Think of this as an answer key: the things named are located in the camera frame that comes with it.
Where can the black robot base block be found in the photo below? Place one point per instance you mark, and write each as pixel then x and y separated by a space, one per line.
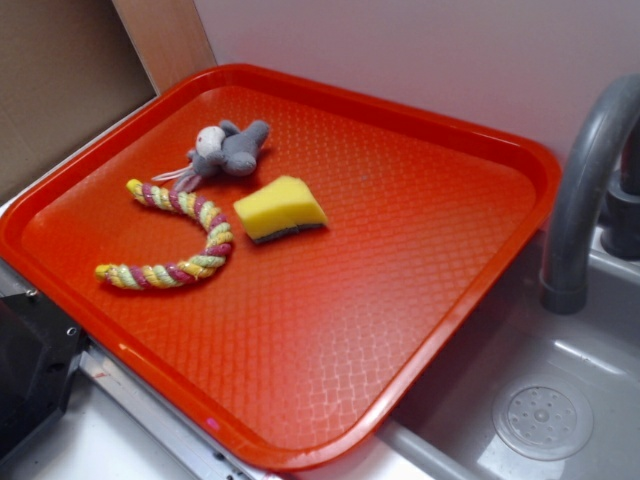
pixel 41 348

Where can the yellow green-backed sponge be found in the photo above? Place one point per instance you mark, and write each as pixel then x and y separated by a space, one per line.
pixel 284 206

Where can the red plastic serving tray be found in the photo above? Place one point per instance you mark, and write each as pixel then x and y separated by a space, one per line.
pixel 297 348

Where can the grey plush mouse toy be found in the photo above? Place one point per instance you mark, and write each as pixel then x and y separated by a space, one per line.
pixel 223 148

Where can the grey toy sink faucet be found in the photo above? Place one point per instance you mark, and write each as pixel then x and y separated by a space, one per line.
pixel 594 157

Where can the grey plastic sink basin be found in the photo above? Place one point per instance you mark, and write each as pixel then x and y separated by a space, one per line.
pixel 522 393

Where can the light wooden board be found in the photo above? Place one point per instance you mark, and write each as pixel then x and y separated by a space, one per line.
pixel 168 37

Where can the brown cardboard panel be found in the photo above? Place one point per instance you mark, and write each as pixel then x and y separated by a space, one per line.
pixel 68 72

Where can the multicolour twisted rope toy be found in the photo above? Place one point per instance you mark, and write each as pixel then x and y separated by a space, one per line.
pixel 201 266

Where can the grey faucet handle knob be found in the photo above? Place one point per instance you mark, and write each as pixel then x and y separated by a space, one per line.
pixel 621 211

